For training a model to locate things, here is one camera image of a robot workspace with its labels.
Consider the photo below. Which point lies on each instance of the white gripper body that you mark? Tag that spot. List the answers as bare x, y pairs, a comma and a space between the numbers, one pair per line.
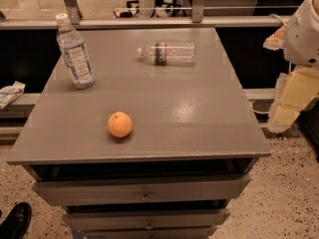
301, 39

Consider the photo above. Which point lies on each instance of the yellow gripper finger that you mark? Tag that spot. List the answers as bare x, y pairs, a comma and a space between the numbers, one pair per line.
293, 93
276, 40

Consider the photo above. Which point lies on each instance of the clear water bottle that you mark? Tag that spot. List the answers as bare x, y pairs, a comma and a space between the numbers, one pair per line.
168, 53

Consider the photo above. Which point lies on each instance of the upright labelled water bottle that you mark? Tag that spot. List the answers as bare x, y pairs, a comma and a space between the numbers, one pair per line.
74, 52

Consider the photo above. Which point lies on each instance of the grey metal railing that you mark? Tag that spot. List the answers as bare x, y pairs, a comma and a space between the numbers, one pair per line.
40, 14

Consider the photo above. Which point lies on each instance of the grey drawer cabinet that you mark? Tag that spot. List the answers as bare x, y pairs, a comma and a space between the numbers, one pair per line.
187, 120

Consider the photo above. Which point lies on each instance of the middle grey drawer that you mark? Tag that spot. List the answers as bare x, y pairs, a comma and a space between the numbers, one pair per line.
147, 220

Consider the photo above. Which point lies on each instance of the grey drawer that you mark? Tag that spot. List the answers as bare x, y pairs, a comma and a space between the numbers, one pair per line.
141, 190
171, 233
147, 220

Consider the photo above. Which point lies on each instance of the bottom grey drawer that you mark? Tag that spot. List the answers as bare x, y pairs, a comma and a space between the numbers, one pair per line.
171, 233

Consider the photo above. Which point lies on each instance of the orange fruit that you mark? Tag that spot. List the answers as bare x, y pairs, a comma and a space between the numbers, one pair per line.
120, 124

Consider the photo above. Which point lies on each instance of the top grey drawer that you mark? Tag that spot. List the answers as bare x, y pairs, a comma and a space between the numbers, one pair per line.
141, 190

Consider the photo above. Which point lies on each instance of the white folded cloth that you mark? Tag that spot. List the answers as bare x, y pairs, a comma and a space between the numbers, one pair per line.
9, 94

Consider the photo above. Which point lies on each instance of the black leather shoe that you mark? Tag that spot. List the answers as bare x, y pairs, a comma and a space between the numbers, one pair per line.
17, 222

